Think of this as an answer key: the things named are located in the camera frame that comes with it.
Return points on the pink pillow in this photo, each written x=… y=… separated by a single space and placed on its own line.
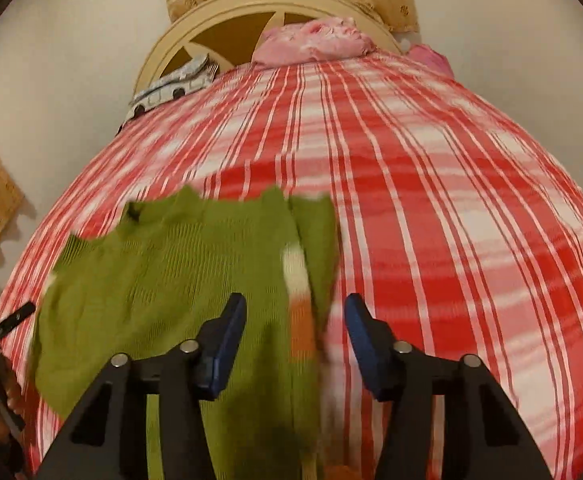
x=316 y=40

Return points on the red plaid bed sheet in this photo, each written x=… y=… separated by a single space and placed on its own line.
x=446 y=210

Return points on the small pink cushion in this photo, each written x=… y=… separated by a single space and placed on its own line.
x=431 y=57

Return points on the green orange striped knit sweater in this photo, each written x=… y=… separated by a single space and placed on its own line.
x=171 y=285

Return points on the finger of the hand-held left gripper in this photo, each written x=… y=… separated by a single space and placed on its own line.
x=1 y=335

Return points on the grey white patterned pillow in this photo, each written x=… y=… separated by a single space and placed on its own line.
x=176 y=85

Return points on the cream wooden headboard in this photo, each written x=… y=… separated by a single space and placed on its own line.
x=186 y=30

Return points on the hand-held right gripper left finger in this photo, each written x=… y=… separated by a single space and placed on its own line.
x=224 y=345

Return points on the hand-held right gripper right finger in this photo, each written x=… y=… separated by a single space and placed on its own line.
x=366 y=345

